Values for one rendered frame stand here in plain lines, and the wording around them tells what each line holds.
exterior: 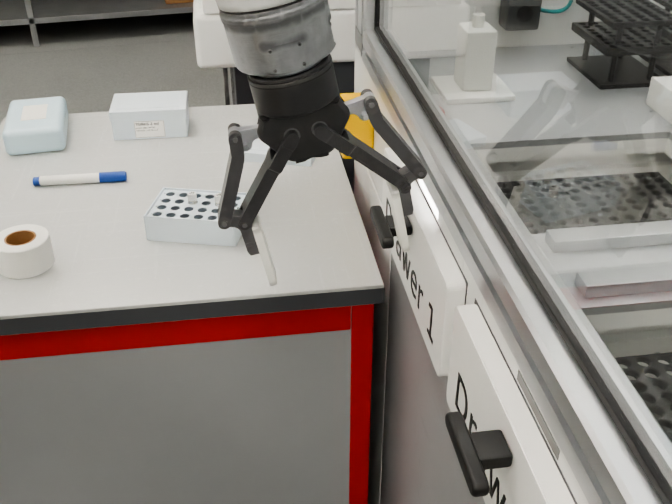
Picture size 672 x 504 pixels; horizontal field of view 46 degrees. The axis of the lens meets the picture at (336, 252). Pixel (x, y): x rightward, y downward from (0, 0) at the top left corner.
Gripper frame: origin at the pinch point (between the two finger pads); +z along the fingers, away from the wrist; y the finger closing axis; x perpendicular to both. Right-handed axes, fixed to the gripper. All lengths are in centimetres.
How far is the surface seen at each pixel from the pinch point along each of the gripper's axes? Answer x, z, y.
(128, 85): 296, 76, -73
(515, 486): -30.7, 2.4, 7.9
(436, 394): -5.4, 17.1, 6.6
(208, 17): 83, -3, -12
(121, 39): 367, 74, -82
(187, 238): 26.4, 9.3, -18.7
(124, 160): 54, 8, -29
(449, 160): 0.3, -6.7, 12.7
